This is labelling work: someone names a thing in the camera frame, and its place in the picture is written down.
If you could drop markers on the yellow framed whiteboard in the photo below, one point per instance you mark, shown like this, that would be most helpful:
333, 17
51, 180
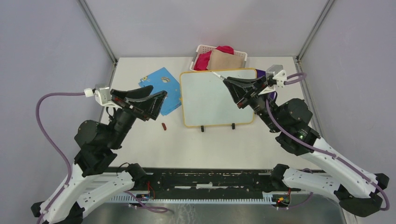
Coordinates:
206, 101

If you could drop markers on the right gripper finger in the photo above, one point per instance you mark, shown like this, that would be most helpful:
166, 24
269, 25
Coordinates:
239, 82
241, 93

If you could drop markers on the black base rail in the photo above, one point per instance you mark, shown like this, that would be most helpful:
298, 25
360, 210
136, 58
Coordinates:
200, 184

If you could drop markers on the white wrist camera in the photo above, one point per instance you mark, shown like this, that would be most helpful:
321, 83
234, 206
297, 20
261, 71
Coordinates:
276, 78
102, 95

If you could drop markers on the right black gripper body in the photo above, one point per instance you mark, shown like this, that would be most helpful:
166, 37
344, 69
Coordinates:
252, 95

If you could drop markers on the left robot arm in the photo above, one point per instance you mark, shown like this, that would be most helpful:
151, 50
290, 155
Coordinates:
71, 203

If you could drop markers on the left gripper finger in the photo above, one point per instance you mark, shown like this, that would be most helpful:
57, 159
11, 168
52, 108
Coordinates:
156, 102
133, 94

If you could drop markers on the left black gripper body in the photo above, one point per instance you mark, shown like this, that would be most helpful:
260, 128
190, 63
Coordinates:
130, 109

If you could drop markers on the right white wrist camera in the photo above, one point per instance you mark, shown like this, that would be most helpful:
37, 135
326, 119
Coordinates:
276, 78

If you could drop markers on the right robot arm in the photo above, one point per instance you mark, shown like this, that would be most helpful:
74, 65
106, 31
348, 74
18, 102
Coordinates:
357, 191

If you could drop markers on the white marker pen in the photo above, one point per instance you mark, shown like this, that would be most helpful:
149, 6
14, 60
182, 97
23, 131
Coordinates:
218, 75

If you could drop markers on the red cloth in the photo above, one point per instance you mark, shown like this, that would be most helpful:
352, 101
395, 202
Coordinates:
203, 58

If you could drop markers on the white comb cable duct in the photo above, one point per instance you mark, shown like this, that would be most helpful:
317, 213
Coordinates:
126, 198

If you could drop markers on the purple cloth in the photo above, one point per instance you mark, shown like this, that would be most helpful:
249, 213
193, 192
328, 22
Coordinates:
262, 73

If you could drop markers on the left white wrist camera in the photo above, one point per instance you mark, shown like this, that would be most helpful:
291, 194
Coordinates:
102, 95

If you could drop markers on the beige cloth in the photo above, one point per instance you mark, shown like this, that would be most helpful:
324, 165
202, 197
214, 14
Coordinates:
224, 61

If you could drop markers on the white plastic basket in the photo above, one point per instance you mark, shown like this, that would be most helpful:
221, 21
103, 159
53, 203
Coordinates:
237, 53

